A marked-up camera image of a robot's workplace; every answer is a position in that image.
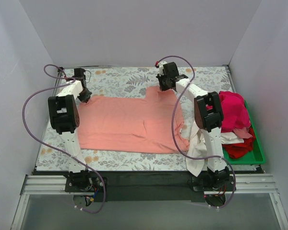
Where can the white t shirt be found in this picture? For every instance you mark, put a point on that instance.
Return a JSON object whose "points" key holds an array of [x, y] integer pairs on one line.
{"points": [[205, 149]]}

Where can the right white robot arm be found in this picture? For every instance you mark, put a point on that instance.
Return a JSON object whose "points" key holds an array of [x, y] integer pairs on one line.
{"points": [[208, 117]]}

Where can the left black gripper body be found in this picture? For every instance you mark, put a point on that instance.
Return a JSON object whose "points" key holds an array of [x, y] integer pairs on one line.
{"points": [[85, 96]]}

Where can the green plastic tray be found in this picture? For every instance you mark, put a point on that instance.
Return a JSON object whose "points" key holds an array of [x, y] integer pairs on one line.
{"points": [[255, 156]]}

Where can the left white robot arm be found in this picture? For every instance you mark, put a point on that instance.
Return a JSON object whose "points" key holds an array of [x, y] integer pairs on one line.
{"points": [[65, 119]]}

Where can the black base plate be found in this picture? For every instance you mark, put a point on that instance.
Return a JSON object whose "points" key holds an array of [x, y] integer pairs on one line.
{"points": [[147, 186]]}

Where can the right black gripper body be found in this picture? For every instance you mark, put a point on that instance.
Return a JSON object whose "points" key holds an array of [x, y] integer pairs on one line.
{"points": [[163, 86]]}

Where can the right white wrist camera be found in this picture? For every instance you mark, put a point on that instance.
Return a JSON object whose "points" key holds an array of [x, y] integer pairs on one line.
{"points": [[161, 67]]}

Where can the magenta t shirt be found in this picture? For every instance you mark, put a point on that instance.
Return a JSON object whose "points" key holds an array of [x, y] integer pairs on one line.
{"points": [[235, 114]]}

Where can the salmon pink t shirt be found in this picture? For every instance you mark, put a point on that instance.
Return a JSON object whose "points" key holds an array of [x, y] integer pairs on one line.
{"points": [[148, 125]]}

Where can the red t shirt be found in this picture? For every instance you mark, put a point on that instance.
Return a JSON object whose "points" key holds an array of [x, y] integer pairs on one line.
{"points": [[238, 150]]}

